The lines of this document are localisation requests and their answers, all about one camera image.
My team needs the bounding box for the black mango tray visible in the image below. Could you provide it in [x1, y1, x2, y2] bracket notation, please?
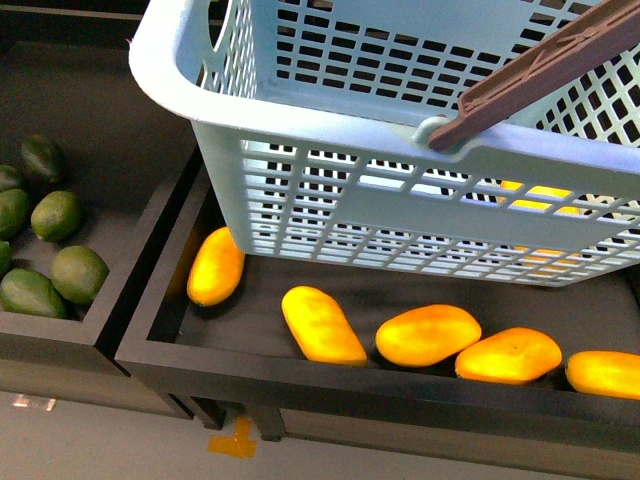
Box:
[117, 153, 639, 455]

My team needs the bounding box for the brown basket handle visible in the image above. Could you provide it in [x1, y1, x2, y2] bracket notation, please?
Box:
[428, 1, 639, 151]

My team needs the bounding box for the light blue plastic basket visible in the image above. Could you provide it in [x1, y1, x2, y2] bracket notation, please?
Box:
[129, 1, 639, 287]

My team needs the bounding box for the green lime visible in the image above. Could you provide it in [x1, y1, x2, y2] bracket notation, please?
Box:
[30, 190, 84, 243]
[50, 245, 110, 305]

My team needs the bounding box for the yellow mango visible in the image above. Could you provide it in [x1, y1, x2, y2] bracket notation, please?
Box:
[187, 226, 245, 307]
[512, 185, 578, 276]
[281, 286, 368, 367]
[375, 304, 482, 368]
[455, 327, 562, 385]
[565, 350, 639, 400]

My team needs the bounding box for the green avocado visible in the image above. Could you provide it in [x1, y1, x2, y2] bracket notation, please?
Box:
[1, 268, 68, 319]

